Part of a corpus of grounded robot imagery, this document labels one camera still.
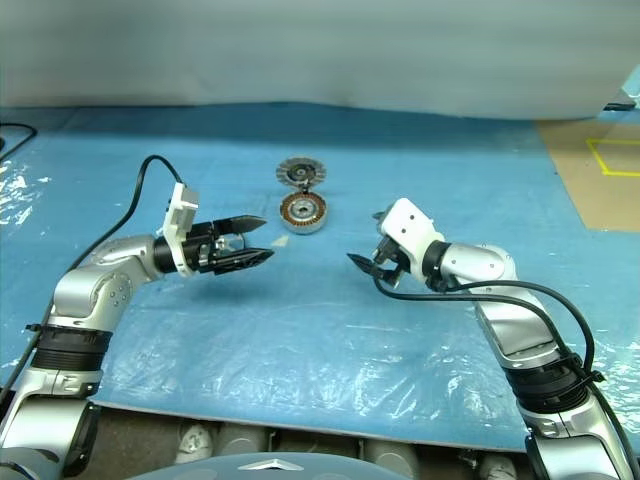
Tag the silver motor stator copper windings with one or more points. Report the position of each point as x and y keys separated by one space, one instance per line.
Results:
x=303 y=212

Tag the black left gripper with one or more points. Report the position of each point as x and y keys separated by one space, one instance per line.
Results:
x=202 y=247

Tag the grey rounded shape under table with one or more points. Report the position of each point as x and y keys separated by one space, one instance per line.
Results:
x=391 y=456
x=241 y=439

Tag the white rounded shape under table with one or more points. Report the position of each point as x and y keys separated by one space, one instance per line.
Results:
x=496 y=471
x=192 y=442

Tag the grey robot torso with emblem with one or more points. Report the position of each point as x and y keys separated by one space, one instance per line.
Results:
x=260 y=467

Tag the silver finned rotor disc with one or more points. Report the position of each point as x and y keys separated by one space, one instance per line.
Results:
x=300 y=172

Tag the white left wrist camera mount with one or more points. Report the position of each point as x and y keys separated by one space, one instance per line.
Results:
x=182 y=206

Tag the brown cardboard sheet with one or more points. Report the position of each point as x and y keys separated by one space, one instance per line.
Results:
x=580 y=195

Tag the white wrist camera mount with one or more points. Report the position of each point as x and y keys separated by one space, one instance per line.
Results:
x=410 y=225
x=182 y=206

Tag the small black object behind table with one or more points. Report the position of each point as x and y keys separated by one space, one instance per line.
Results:
x=617 y=106

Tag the white foam backdrop sheet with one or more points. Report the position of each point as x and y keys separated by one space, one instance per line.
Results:
x=300 y=50

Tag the blue plastic-covered table mat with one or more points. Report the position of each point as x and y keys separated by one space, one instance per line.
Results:
x=300 y=325

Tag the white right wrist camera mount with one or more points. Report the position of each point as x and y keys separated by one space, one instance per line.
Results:
x=410 y=225

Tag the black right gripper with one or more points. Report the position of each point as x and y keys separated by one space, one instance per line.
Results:
x=392 y=255

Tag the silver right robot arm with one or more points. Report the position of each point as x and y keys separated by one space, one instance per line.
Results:
x=520 y=325

